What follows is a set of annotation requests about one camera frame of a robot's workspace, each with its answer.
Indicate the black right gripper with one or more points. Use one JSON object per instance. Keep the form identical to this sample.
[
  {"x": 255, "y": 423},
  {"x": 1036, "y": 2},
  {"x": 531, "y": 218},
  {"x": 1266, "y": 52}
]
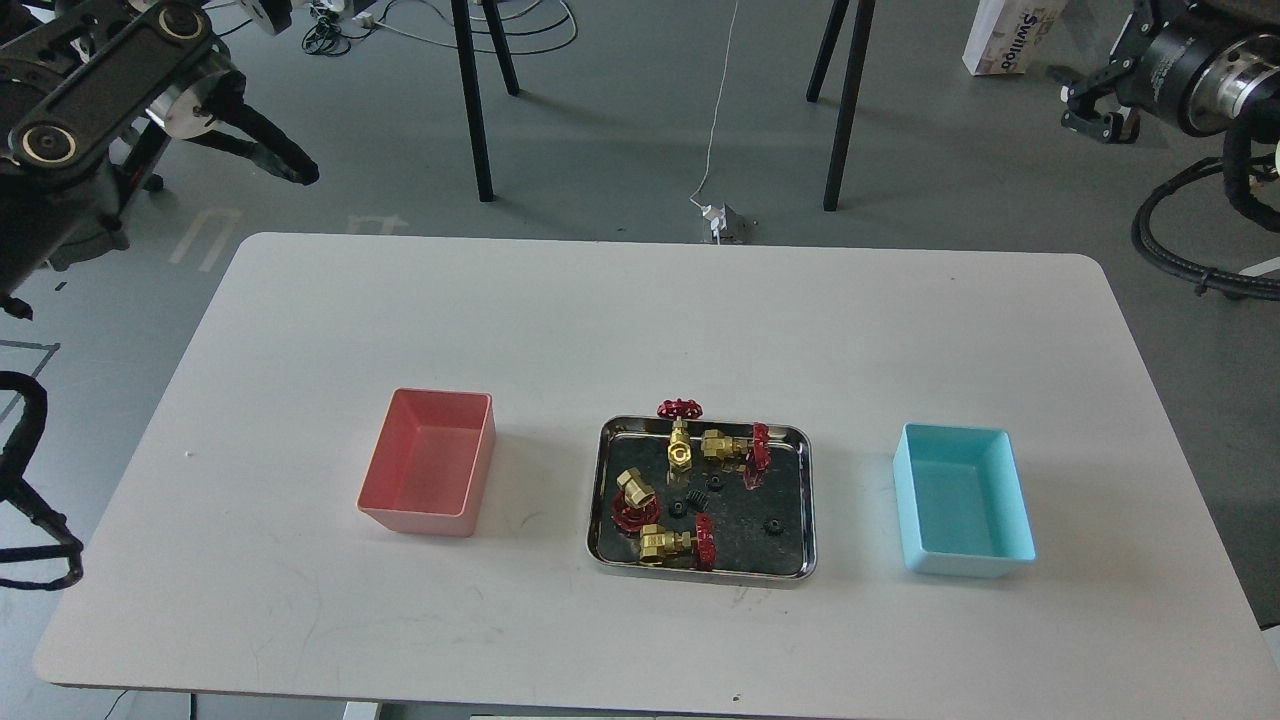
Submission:
[{"x": 1081, "y": 95}]

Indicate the brass valve red handle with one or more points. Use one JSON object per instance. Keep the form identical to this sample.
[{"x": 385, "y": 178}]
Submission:
[
  {"x": 679, "y": 450},
  {"x": 636, "y": 503},
  {"x": 658, "y": 544}
]

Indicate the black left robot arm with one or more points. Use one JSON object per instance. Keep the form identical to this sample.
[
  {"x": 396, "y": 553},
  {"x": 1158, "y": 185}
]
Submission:
[{"x": 91, "y": 99}]

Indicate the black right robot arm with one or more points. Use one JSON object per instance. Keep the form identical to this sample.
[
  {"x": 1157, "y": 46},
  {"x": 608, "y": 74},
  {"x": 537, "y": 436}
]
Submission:
[{"x": 1197, "y": 65}]

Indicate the white cardboard box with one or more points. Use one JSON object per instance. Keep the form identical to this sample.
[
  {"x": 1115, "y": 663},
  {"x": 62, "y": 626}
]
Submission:
[{"x": 1001, "y": 35}]

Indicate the blue plastic box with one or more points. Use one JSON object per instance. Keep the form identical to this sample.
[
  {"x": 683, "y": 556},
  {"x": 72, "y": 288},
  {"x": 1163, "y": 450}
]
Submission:
[{"x": 960, "y": 504}]

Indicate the brass valve top right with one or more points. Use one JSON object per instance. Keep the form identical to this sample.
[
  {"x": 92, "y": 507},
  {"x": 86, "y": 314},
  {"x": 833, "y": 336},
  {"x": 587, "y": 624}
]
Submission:
[{"x": 754, "y": 452}]

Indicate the pink plastic box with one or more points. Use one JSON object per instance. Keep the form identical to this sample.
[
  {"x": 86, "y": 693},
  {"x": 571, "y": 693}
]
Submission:
[{"x": 428, "y": 470}]

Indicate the black stand leg right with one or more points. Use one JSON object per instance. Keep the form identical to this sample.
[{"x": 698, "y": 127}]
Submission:
[{"x": 862, "y": 24}]

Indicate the black stand leg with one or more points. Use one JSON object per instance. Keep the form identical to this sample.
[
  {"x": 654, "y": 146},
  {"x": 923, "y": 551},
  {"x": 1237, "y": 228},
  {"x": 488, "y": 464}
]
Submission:
[
  {"x": 466, "y": 51},
  {"x": 862, "y": 24}
]

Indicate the white power adapter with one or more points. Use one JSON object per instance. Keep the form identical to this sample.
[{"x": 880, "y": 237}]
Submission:
[{"x": 724, "y": 225}]

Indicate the metal tray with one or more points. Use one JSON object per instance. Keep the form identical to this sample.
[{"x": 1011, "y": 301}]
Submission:
[{"x": 745, "y": 552}]

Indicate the black stand leg left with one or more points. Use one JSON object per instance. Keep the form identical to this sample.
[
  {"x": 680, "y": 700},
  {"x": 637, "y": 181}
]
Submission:
[{"x": 466, "y": 51}]

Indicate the brass valve upright red handle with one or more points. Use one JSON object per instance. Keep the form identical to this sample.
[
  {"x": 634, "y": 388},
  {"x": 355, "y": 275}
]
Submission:
[{"x": 679, "y": 450}]

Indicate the brass valve bottom red handle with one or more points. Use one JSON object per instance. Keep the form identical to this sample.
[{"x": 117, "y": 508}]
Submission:
[{"x": 658, "y": 544}]

